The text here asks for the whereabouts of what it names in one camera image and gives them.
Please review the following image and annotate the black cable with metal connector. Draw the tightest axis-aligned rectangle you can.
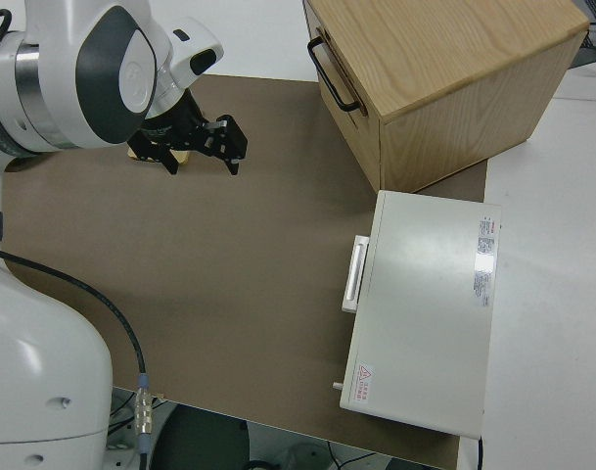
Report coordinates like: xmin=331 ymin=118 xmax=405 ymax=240
xmin=0 ymin=246 xmax=156 ymax=470

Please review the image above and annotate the black drawer handle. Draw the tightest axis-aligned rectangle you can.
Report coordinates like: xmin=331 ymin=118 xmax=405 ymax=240
xmin=306 ymin=37 xmax=362 ymax=113

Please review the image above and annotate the brown table mat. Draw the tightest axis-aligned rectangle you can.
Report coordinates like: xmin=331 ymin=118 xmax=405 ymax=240
xmin=1 ymin=73 xmax=489 ymax=470

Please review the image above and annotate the wooden drawer cabinet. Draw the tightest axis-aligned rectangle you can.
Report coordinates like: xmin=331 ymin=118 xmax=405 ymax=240
xmin=301 ymin=0 xmax=591 ymax=195

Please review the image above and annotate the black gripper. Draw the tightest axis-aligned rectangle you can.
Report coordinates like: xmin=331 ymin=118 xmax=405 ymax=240
xmin=127 ymin=95 xmax=250 ymax=178

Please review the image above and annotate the black round base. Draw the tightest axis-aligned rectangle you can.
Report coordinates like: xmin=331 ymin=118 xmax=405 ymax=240
xmin=148 ymin=404 xmax=251 ymax=470

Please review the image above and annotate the white oven door handle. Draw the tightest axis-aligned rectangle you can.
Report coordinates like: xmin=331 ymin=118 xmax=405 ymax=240
xmin=341 ymin=235 xmax=371 ymax=314

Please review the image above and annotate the white toaster oven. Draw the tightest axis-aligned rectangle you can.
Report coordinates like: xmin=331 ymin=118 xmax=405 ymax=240
xmin=338 ymin=189 xmax=503 ymax=440

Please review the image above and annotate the yellow wooden block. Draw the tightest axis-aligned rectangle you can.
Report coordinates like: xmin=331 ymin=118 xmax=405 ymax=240
xmin=127 ymin=146 xmax=191 ymax=166

